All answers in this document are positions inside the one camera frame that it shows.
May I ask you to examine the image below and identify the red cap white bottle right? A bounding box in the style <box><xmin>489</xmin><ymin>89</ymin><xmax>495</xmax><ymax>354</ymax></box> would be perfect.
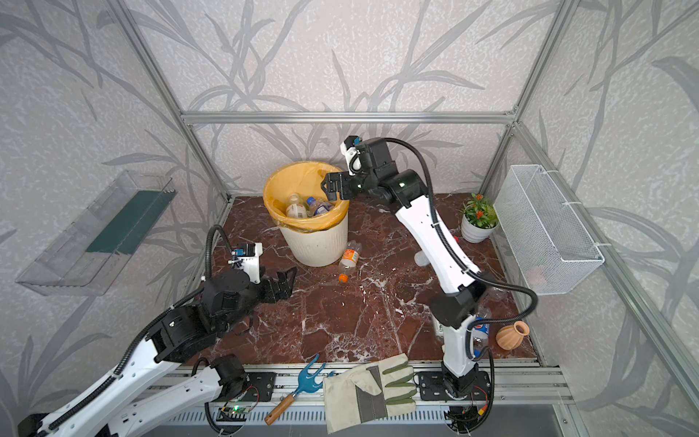
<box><xmin>415</xmin><ymin>234</ymin><xmax>458</xmax><ymax>267</ymax></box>

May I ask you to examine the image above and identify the beige green work glove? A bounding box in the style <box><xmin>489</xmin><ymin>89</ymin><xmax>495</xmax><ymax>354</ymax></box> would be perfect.
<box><xmin>323</xmin><ymin>354</ymin><xmax>418</xmax><ymax>434</ymax></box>

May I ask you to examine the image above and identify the orange cap small bottle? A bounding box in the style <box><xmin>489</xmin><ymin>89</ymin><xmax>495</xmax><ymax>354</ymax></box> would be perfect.
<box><xmin>338</xmin><ymin>240</ymin><xmax>362</xmax><ymax>283</ymax></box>

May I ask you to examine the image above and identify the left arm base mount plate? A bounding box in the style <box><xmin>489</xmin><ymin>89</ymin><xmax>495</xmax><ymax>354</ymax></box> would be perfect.
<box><xmin>236</xmin><ymin>371</ymin><xmax>277</xmax><ymax>403</ymax></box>

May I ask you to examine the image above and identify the potted plant white pot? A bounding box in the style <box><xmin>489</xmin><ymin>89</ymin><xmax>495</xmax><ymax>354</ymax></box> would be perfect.
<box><xmin>461</xmin><ymin>193</ymin><xmax>499</xmax><ymax>243</ymax></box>

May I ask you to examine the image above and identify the blue cap pepsi bottle front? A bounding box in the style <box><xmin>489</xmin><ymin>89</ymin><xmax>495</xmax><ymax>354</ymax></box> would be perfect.
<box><xmin>471</xmin><ymin>307</ymin><xmax>491</xmax><ymax>359</ymax></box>

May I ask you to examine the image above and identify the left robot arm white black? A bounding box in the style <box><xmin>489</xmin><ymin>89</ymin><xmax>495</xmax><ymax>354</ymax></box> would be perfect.
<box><xmin>18</xmin><ymin>225</ymin><xmax>298</xmax><ymax>436</ymax></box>

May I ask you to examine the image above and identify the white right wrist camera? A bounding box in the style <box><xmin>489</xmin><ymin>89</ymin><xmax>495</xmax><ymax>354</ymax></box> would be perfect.
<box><xmin>340</xmin><ymin>136</ymin><xmax>362</xmax><ymax>175</ymax></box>

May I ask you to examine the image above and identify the green circuit board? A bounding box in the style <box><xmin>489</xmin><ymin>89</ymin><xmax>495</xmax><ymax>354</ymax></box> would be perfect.
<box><xmin>217</xmin><ymin>404</ymin><xmax>256</xmax><ymax>422</ymax></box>

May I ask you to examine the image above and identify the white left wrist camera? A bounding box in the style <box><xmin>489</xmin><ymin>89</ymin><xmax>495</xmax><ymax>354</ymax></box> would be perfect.
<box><xmin>229</xmin><ymin>242</ymin><xmax>263</xmax><ymax>284</ymax></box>

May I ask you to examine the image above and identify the blue pepsi label bottle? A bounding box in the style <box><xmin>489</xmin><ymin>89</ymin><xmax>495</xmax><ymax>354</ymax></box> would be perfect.
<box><xmin>306</xmin><ymin>197</ymin><xmax>334</xmax><ymax>217</ymax></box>

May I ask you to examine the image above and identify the yellow bin liner bag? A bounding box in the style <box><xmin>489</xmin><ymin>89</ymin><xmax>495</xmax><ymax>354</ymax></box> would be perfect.
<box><xmin>263</xmin><ymin>161</ymin><xmax>350</xmax><ymax>233</ymax></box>

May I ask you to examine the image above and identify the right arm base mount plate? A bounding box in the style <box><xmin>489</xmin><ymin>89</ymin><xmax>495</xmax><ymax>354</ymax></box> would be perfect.
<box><xmin>417</xmin><ymin>371</ymin><xmax>493</xmax><ymax>402</ymax></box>

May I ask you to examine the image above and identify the clear acrylic wall shelf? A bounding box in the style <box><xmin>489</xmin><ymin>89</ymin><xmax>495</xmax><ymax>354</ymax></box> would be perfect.
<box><xmin>16</xmin><ymin>170</ymin><xmax>177</xmax><ymax>297</ymax></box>

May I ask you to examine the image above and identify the small terracotta vase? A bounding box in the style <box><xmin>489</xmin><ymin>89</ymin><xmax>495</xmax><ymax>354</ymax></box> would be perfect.
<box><xmin>495</xmin><ymin>320</ymin><xmax>531</xmax><ymax>351</ymax></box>

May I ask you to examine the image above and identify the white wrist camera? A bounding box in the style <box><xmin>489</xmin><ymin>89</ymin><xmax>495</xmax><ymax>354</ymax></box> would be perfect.
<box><xmin>340</xmin><ymin>136</ymin><xmax>362</xmax><ymax>175</ymax></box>
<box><xmin>229</xmin><ymin>242</ymin><xmax>263</xmax><ymax>284</ymax></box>

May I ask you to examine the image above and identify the blue garden hand fork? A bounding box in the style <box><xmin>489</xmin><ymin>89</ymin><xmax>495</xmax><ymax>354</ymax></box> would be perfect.
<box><xmin>264</xmin><ymin>354</ymin><xmax>326</xmax><ymax>426</ymax></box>

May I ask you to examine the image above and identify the white plastic trash bin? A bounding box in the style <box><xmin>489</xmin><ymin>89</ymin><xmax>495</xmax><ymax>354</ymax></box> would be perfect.
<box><xmin>280</xmin><ymin>216</ymin><xmax>349</xmax><ymax>268</ymax></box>

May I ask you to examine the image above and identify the white label vitamin bottle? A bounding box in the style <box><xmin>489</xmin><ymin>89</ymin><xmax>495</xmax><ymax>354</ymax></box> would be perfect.
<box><xmin>286</xmin><ymin>193</ymin><xmax>309</xmax><ymax>220</ymax></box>

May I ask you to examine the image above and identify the white wire mesh basket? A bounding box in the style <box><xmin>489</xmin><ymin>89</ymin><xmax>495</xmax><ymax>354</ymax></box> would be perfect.
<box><xmin>494</xmin><ymin>164</ymin><xmax>604</xmax><ymax>296</ymax></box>

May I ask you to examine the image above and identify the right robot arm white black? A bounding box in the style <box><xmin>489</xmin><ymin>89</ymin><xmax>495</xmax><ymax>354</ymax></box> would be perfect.
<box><xmin>320</xmin><ymin>136</ymin><xmax>539</xmax><ymax>400</ymax></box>

